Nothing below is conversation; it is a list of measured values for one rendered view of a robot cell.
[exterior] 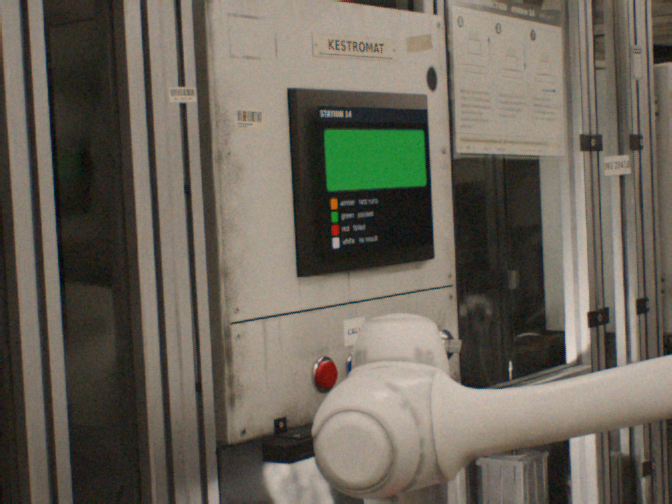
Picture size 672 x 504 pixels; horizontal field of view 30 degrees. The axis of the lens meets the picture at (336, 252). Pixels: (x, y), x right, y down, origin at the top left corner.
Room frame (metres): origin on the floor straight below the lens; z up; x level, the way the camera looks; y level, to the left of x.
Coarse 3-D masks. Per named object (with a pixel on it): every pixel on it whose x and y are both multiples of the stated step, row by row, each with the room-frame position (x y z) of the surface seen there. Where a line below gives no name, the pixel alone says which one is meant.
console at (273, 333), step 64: (256, 0) 1.30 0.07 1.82; (320, 0) 1.38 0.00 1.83; (256, 64) 1.29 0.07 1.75; (320, 64) 1.38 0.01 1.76; (384, 64) 1.47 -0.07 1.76; (256, 128) 1.29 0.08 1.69; (256, 192) 1.29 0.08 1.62; (320, 192) 1.35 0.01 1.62; (448, 192) 1.57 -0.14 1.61; (256, 256) 1.28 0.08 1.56; (320, 256) 1.35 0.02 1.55; (384, 256) 1.44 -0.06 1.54; (448, 256) 1.57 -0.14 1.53; (256, 320) 1.28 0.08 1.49; (320, 320) 1.36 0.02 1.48; (448, 320) 1.56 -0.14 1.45; (256, 384) 1.27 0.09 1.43; (320, 384) 1.35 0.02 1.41
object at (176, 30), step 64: (192, 64) 1.23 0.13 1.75; (192, 128) 1.23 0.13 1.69; (640, 128) 2.05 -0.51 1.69; (192, 192) 1.23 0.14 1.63; (640, 192) 2.05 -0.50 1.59; (192, 256) 1.23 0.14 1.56; (640, 256) 2.04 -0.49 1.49; (192, 320) 1.22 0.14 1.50; (640, 320) 2.03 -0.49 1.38; (192, 384) 1.22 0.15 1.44; (192, 448) 1.21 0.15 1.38
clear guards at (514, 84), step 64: (448, 0) 1.61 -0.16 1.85; (512, 0) 1.73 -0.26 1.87; (576, 0) 1.89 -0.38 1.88; (448, 64) 1.60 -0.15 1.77; (512, 64) 1.73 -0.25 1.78; (576, 64) 1.88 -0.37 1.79; (512, 128) 1.72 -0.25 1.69; (576, 128) 1.87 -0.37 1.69; (512, 192) 1.72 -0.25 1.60; (576, 192) 1.87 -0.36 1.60; (512, 256) 1.71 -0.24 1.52; (576, 256) 1.86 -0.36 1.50; (512, 320) 1.71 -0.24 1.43; (576, 320) 1.85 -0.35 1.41; (512, 384) 1.70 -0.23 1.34; (256, 448) 1.28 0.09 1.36; (640, 448) 2.02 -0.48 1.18
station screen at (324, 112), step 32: (320, 128) 1.34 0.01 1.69; (352, 128) 1.38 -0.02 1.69; (384, 128) 1.43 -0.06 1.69; (416, 128) 1.48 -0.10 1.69; (320, 160) 1.33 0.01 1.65; (352, 192) 1.38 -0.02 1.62; (384, 192) 1.42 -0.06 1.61; (416, 192) 1.48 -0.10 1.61; (352, 224) 1.37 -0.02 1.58; (384, 224) 1.42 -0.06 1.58; (416, 224) 1.47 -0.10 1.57
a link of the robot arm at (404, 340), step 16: (368, 320) 1.30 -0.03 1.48; (384, 320) 1.28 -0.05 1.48; (400, 320) 1.28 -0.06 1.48; (416, 320) 1.28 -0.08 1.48; (368, 336) 1.28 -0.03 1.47; (384, 336) 1.27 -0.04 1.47; (400, 336) 1.26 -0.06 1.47; (416, 336) 1.27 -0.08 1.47; (432, 336) 1.28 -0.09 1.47; (368, 352) 1.27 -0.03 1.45; (384, 352) 1.26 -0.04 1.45; (400, 352) 1.26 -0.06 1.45; (416, 352) 1.26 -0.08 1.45; (432, 352) 1.27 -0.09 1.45; (352, 368) 1.30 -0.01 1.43; (368, 368) 1.25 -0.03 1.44; (416, 368) 1.25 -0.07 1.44; (432, 368) 1.26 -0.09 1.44; (448, 368) 1.30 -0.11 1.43
